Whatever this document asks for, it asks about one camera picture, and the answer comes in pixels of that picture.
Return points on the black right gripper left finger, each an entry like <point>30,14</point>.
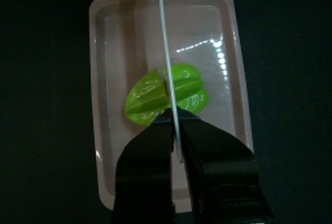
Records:
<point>145,176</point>

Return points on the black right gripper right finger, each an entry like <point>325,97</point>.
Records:
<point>226,182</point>

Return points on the large green starfruit piece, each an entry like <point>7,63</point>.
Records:
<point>145,100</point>

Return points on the small green starfruit piece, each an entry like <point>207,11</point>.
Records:
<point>188,84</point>

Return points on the pink plastic tray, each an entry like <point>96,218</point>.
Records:
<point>125,34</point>

